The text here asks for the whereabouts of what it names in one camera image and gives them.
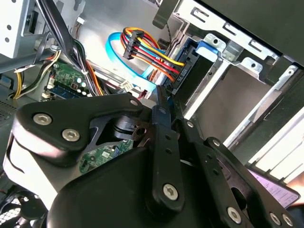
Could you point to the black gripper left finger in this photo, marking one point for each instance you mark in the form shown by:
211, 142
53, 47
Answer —
71, 111

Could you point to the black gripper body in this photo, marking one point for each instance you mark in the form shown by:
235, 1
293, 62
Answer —
107, 190

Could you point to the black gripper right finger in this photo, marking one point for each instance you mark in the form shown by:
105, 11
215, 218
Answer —
213, 166

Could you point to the hard disk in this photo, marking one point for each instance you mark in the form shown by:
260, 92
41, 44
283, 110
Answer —
206, 51

